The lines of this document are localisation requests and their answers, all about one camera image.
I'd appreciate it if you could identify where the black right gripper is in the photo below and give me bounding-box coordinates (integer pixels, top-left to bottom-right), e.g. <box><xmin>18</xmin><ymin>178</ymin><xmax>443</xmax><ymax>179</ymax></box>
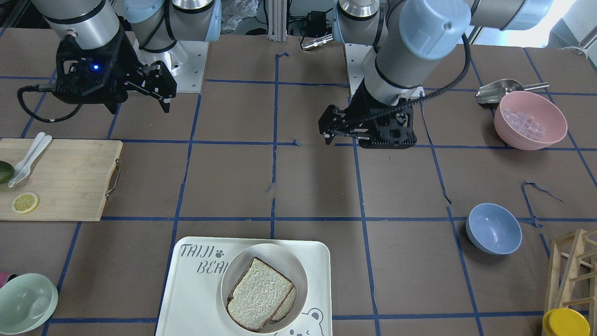
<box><xmin>52</xmin><ymin>26</ymin><xmax>177</xmax><ymax>113</ymax></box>

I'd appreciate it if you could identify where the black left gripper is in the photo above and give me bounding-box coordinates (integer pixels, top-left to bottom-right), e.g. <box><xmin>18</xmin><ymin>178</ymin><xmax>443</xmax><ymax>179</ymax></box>
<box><xmin>318</xmin><ymin>86</ymin><xmax>417</xmax><ymax>149</ymax></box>

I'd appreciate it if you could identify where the bread slice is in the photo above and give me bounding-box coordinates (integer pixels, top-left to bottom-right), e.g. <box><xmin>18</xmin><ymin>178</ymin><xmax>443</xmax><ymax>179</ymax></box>
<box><xmin>271</xmin><ymin>287</ymin><xmax>297</xmax><ymax>322</ymax></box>
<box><xmin>227</xmin><ymin>257</ymin><xmax>296</xmax><ymax>332</ymax></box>

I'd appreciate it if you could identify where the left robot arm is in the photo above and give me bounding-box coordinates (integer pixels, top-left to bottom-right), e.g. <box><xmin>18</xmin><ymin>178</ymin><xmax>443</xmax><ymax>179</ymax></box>
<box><xmin>318</xmin><ymin>0</ymin><xmax>553</xmax><ymax>149</ymax></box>

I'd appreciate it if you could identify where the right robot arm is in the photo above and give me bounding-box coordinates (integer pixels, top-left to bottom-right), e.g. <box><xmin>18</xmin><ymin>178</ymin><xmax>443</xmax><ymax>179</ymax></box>
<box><xmin>17</xmin><ymin>0</ymin><xmax>222</xmax><ymax>123</ymax></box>

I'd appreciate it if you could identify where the bread slice under egg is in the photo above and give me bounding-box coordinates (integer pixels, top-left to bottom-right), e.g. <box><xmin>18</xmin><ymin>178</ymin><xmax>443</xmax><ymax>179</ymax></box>
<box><xmin>271</xmin><ymin>287</ymin><xmax>297</xmax><ymax>322</ymax></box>

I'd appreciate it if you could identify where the wooden cutting board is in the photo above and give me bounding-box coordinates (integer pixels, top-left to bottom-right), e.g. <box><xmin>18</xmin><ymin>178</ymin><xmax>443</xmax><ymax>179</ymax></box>
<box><xmin>0</xmin><ymin>140</ymin><xmax>122</xmax><ymax>222</ymax></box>

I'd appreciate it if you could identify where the white plastic fork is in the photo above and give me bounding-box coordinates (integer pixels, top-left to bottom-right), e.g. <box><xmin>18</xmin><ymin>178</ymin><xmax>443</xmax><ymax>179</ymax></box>
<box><xmin>8</xmin><ymin>132</ymin><xmax>46</xmax><ymax>188</ymax></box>

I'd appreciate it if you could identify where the metal scoop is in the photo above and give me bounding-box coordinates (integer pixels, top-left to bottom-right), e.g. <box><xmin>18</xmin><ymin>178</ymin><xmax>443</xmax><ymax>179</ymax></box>
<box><xmin>475</xmin><ymin>79</ymin><xmax>550</xmax><ymax>105</ymax></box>

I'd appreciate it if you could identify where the lemon slice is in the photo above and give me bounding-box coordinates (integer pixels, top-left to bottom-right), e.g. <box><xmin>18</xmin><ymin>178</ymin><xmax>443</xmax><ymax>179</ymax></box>
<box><xmin>12</xmin><ymin>193</ymin><xmax>39</xmax><ymax>214</ymax></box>

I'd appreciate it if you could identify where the blue bowl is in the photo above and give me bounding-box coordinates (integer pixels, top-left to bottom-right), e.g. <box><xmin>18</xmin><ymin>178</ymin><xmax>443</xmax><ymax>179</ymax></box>
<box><xmin>465</xmin><ymin>203</ymin><xmax>522</xmax><ymax>255</ymax></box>

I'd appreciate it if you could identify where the pink bowl with ice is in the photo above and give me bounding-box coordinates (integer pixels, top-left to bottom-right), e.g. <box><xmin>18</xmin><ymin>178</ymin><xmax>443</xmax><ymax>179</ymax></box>
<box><xmin>494</xmin><ymin>91</ymin><xmax>569</xmax><ymax>151</ymax></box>

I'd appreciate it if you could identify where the cream bear tray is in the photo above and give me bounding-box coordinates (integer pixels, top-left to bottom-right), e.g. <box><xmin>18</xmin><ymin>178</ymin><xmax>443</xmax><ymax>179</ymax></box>
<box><xmin>156</xmin><ymin>237</ymin><xmax>333</xmax><ymax>336</ymax></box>

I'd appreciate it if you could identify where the pink cloth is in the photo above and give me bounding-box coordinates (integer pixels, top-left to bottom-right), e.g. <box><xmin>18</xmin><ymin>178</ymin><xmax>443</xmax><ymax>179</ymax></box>
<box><xmin>0</xmin><ymin>272</ymin><xmax>18</xmax><ymax>288</ymax></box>

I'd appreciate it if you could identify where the green bowl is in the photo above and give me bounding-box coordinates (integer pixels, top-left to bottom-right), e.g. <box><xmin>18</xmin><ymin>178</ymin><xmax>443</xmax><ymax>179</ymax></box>
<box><xmin>0</xmin><ymin>273</ymin><xmax>58</xmax><ymax>335</ymax></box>

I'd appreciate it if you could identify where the wooden dish rack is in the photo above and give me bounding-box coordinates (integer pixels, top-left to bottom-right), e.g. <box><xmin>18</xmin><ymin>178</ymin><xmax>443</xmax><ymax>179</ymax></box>
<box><xmin>544</xmin><ymin>229</ymin><xmax>597</xmax><ymax>327</ymax></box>

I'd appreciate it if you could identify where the yellow cup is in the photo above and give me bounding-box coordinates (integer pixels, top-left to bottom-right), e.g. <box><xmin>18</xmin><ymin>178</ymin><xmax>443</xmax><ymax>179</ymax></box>
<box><xmin>542</xmin><ymin>308</ymin><xmax>591</xmax><ymax>336</ymax></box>

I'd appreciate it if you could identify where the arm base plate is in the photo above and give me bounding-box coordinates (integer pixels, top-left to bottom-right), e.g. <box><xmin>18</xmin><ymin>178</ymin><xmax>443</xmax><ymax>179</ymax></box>
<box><xmin>133</xmin><ymin>40</ymin><xmax>209</xmax><ymax>94</ymax></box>
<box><xmin>344</xmin><ymin>43</ymin><xmax>425</xmax><ymax>99</ymax></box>

